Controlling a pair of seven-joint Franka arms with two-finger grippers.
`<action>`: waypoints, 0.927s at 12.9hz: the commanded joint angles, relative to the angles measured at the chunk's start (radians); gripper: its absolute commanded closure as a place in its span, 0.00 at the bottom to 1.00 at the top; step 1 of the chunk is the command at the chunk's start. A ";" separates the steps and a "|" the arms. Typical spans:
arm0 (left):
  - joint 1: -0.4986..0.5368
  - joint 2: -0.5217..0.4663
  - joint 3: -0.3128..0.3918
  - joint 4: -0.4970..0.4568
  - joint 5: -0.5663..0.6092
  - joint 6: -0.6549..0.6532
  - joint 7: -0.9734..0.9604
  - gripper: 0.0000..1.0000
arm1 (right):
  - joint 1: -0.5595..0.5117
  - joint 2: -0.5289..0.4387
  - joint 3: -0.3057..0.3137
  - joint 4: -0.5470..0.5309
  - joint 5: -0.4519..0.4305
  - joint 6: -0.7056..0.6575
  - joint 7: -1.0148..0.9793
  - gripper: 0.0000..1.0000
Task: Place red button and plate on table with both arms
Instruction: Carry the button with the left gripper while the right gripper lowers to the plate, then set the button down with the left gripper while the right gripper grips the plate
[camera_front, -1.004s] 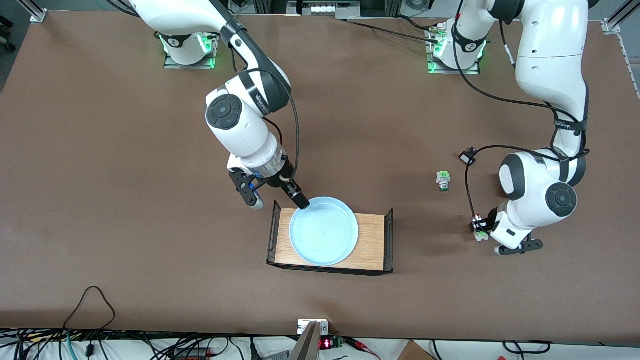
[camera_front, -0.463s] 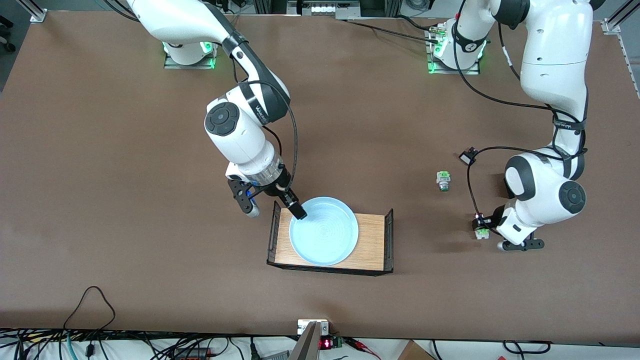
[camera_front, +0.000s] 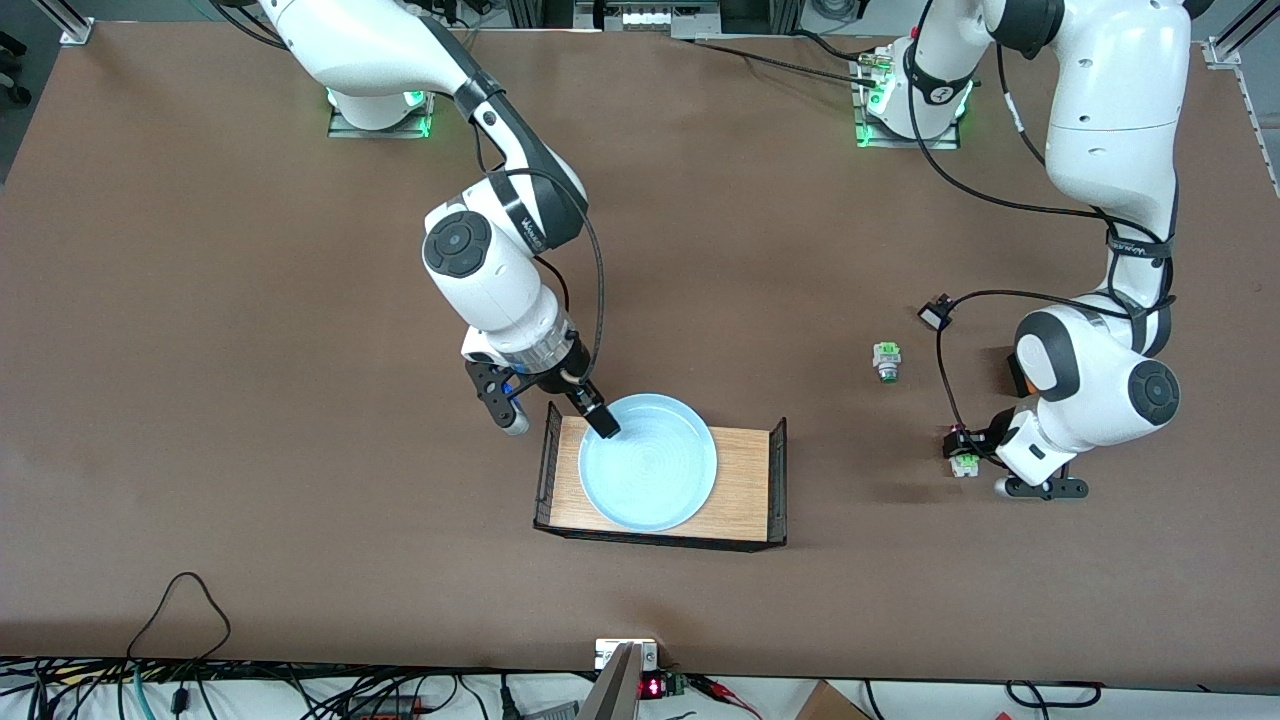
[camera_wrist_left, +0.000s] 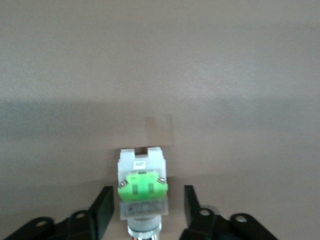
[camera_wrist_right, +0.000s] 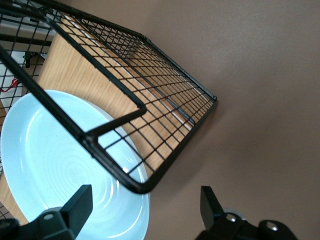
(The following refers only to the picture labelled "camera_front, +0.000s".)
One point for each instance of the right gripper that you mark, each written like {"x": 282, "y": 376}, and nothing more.
{"x": 569, "y": 372}

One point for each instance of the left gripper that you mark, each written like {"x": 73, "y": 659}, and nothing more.
{"x": 978, "y": 439}

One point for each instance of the red push button switch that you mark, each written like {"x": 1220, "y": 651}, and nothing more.
{"x": 965, "y": 462}

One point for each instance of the light blue round plate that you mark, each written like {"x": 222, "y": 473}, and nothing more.
{"x": 660, "y": 470}

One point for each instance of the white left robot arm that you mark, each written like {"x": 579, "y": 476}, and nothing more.
{"x": 1120, "y": 90}

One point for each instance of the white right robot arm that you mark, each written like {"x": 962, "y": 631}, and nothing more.
{"x": 370, "y": 40}

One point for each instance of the red digit display module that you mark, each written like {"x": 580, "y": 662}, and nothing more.
{"x": 652, "y": 687}

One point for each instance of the red clip lead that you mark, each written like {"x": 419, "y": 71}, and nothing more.
{"x": 712, "y": 685}

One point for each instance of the grey box device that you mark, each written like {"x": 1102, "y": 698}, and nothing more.
{"x": 550, "y": 712}

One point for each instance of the brown cardboard box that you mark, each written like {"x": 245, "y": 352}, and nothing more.
{"x": 830, "y": 705}

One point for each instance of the black device with orange ports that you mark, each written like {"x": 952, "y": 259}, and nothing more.
{"x": 385, "y": 708}

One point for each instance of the white power strip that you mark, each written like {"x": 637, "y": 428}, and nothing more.
{"x": 650, "y": 15}

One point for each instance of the black office chair base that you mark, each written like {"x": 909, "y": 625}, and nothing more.
{"x": 12, "y": 70}

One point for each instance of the orange button enclosure box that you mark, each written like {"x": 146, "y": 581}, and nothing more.
{"x": 1015, "y": 375}

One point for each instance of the green push button switch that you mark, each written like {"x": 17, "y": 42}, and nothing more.
{"x": 886, "y": 355}

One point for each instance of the small black rectangular switch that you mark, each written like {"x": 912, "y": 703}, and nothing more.
{"x": 933, "y": 318}

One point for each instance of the aluminium camera mount post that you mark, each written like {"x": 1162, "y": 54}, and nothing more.
{"x": 615, "y": 690}

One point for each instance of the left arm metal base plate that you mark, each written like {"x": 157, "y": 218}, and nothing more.
{"x": 875, "y": 138}

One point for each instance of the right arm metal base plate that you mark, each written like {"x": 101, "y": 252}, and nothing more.
{"x": 345, "y": 125}

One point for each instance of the aluminium table corner bracket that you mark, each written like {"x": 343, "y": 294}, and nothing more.
{"x": 78, "y": 33}
{"x": 1225, "y": 55}

